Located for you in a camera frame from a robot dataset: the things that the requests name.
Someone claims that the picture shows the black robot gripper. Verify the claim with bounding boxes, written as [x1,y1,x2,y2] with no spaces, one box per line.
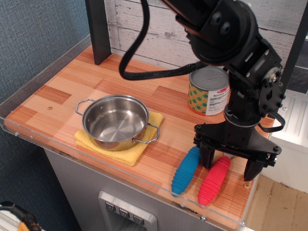
[194,120,282,181]

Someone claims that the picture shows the red handled metal spoon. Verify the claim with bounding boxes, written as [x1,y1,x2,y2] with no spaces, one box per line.
[197,154,235,206]

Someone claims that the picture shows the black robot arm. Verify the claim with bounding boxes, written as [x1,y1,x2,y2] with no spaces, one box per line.
[167,0,285,181]

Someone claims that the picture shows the white plastic unit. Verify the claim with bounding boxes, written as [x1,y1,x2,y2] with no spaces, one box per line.
[261,90,308,193]

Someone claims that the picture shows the toy food can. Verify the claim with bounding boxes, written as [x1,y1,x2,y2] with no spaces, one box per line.
[188,66,229,116]

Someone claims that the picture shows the yellow folded cloth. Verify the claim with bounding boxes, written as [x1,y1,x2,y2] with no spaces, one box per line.
[74,111,164,166]

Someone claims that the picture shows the stainless steel pot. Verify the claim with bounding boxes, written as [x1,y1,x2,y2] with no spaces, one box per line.
[75,94,160,151]

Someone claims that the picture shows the grey cabinet with dispenser panel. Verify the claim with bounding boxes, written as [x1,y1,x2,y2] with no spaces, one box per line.
[44,148,241,231]

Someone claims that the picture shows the clear acrylic table guard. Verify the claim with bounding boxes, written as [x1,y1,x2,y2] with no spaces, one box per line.
[4,45,251,220]

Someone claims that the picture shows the orange and black object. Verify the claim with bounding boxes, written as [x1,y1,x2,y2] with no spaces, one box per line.
[0,201,43,231]

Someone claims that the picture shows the blue handled metal fork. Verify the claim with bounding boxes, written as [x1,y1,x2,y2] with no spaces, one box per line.
[171,146,200,195]

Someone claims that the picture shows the dark vertical post right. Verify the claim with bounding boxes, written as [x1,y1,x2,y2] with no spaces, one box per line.
[268,0,308,119]

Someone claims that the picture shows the black braided cable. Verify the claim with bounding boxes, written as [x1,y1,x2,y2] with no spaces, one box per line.
[118,0,207,81]

